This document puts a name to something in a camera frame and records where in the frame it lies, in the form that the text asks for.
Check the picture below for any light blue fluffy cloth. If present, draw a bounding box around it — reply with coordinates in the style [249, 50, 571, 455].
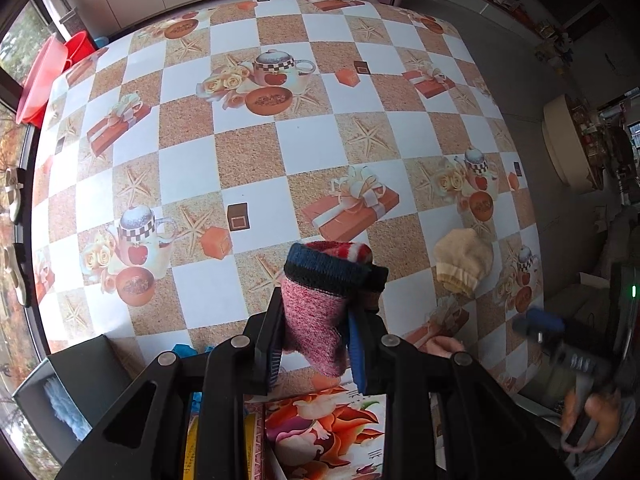
[44, 377, 93, 438]

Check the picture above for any beige rolled sock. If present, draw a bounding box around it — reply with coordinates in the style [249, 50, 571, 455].
[434, 228, 495, 295]

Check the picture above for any person's right hand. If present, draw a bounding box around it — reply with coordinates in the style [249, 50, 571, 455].
[559, 387, 628, 458]

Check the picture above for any blue mesh cloth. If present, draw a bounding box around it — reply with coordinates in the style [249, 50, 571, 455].
[170, 342, 211, 361]

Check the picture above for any black storage box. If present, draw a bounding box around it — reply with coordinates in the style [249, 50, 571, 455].
[12, 335, 133, 443]

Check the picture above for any pink knitted sock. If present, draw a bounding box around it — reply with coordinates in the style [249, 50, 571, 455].
[279, 241, 390, 378]

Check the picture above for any white flower print box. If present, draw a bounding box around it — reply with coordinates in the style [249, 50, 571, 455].
[265, 392, 388, 480]

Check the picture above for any cream strap shoe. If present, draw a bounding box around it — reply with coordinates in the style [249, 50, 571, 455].
[2, 167, 26, 223]
[2, 245, 33, 306]

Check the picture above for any red plastic bucket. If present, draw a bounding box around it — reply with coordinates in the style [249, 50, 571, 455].
[64, 31, 97, 66]

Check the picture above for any pink soft cloth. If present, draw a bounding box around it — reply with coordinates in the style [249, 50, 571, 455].
[415, 335, 468, 361]

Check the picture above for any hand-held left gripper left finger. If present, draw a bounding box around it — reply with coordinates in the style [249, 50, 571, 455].
[57, 287, 288, 480]

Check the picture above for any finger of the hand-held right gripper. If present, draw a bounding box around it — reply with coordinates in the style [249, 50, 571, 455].
[512, 307, 568, 346]

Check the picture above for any pink plastic basin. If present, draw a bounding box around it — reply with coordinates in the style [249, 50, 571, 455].
[15, 34, 68, 126]

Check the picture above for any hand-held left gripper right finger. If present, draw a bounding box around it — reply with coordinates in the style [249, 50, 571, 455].
[347, 305, 576, 480]

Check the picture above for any checked printed tablecloth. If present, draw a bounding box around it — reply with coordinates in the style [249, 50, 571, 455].
[32, 0, 543, 411]

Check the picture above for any red patterned tissue box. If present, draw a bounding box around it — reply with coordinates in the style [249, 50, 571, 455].
[244, 400, 267, 480]

